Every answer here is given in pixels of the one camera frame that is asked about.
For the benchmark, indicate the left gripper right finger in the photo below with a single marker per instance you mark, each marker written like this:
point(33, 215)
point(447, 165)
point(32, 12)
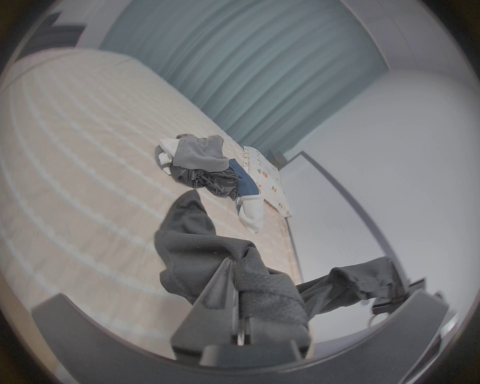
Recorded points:
point(277, 332)

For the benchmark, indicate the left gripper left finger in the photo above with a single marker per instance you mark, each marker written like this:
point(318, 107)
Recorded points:
point(213, 311)

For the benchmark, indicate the black T-shirt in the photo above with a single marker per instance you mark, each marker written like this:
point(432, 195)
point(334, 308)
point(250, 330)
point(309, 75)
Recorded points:
point(195, 243)

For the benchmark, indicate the pile of clothes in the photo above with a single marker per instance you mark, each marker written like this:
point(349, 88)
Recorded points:
point(202, 161)

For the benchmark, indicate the bed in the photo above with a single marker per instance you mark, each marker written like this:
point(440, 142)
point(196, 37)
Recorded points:
point(93, 150)

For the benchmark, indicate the white printed pillow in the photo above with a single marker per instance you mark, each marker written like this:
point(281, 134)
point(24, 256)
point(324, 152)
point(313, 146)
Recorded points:
point(268, 180)

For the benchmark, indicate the grey bedside table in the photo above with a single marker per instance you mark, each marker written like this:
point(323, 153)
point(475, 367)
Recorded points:
point(278, 156)

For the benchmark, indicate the blue-green curtain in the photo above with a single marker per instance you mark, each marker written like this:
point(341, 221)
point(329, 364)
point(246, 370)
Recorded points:
point(243, 67)

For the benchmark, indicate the black chest of drawers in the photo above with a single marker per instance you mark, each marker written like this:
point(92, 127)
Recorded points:
point(65, 32)

